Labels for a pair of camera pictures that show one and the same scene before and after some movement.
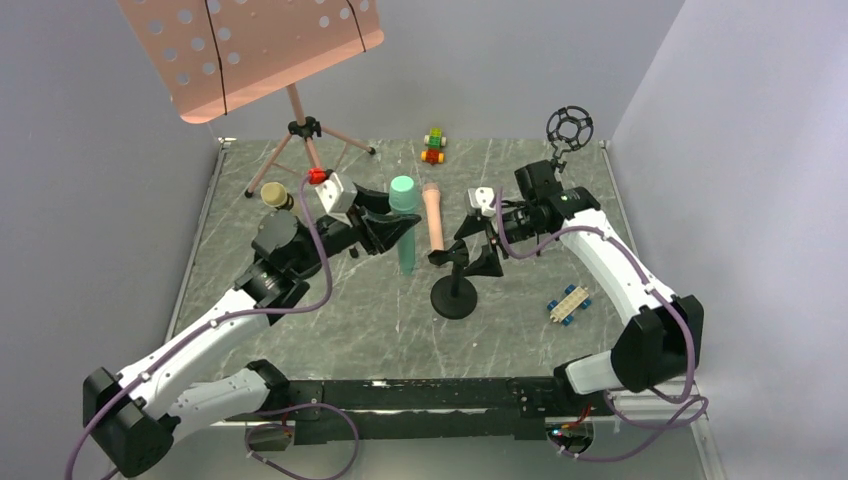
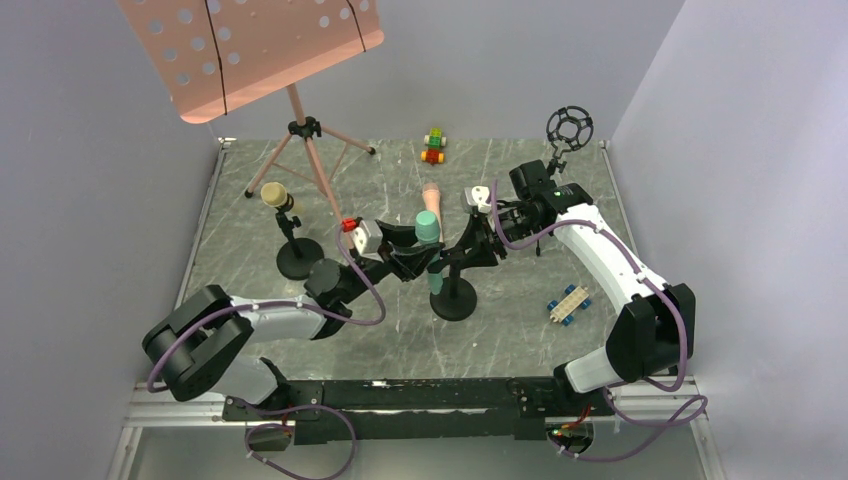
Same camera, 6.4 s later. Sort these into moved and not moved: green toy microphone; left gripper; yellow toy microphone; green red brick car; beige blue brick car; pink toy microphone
Moved: left gripper; green toy microphone
Not moved: pink toy microphone; beige blue brick car; green red brick car; yellow toy microphone
